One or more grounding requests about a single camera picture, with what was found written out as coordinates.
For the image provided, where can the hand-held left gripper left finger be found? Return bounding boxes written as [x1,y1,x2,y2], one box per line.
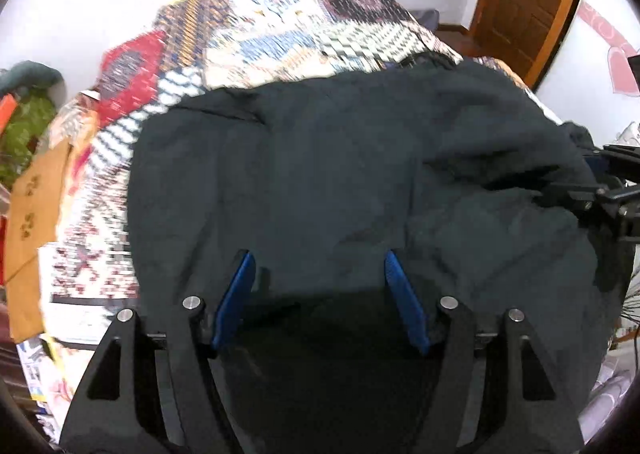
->
[59,249,257,454]

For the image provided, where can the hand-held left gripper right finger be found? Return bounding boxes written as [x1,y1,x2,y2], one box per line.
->
[383,248,584,454]

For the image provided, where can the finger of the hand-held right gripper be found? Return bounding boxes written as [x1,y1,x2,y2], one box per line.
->
[585,144,640,181]
[542,183,610,215]

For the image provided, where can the black zip hoodie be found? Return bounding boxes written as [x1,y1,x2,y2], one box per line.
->
[125,58,627,454]

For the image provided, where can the heart-print wardrobe sliding door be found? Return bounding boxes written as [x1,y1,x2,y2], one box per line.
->
[539,0,640,137]

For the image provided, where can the pile of magazines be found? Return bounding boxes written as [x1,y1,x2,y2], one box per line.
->
[16,333,68,407]

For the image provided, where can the wooden lap desk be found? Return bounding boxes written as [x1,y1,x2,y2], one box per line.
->
[4,140,72,343]

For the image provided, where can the colourful patchwork blanket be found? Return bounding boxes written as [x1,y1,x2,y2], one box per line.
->
[39,0,566,350]

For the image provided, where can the green patterned cloth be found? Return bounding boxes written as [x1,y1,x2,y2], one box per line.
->
[0,92,57,187]

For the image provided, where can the orange box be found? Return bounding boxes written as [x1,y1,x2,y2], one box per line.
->
[0,94,19,135]

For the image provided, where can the dark grey-green garment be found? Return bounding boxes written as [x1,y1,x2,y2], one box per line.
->
[0,60,66,102]

